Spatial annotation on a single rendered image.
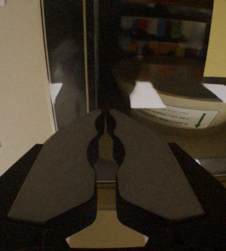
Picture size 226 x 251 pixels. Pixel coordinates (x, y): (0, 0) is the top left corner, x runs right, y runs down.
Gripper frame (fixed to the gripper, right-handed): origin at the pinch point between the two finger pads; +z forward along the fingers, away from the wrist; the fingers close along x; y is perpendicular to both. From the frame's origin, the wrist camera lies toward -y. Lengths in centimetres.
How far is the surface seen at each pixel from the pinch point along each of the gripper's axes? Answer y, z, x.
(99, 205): 10.0, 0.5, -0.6
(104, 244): 12.5, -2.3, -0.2
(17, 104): 21, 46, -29
